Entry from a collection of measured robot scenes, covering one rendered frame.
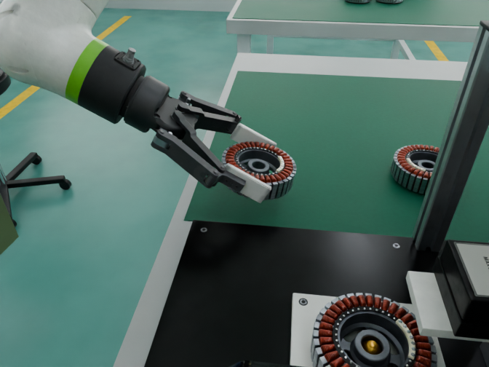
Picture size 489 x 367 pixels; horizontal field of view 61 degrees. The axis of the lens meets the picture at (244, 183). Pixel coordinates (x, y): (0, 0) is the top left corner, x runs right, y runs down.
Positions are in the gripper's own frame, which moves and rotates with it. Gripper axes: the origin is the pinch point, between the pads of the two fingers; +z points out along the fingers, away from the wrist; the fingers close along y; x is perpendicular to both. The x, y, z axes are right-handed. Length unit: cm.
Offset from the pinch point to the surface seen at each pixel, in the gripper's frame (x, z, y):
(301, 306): -0.2, 7.8, -22.1
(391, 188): -4.7, 22.1, 5.9
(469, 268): -18.1, 11.4, -27.8
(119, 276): 97, -6, 45
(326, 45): 55, 66, 318
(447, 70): -16, 43, 63
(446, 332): -13.7, 12.3, -30.7
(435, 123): -11.2, 33.3, 30.6
